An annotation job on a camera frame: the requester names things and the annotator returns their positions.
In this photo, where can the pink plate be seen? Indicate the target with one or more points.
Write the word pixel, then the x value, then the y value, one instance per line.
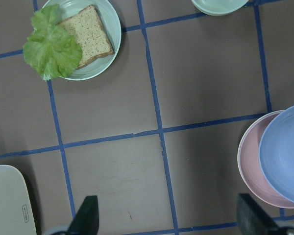
pixel 249 166

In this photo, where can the blue plate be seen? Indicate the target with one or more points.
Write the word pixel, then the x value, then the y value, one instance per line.
pixel 276 153

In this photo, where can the mint green bowl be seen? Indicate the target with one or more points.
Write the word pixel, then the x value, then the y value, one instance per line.
pixel 218 7

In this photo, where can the mint green plate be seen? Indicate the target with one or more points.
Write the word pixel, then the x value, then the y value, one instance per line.
pixel 111 23

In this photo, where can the white toaster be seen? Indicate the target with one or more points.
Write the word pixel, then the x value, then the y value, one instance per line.
pixel 16 216

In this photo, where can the bread slice on plate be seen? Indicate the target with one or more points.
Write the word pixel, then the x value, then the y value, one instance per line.
pixel 89 32

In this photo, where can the green lettuce leaf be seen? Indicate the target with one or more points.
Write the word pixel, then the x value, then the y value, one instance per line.
pixel 50 49

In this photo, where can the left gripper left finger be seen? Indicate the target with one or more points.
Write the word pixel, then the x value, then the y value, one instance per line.
pixel 86 221

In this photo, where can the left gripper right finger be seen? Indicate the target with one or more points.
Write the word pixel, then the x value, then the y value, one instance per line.
pixel 253 220

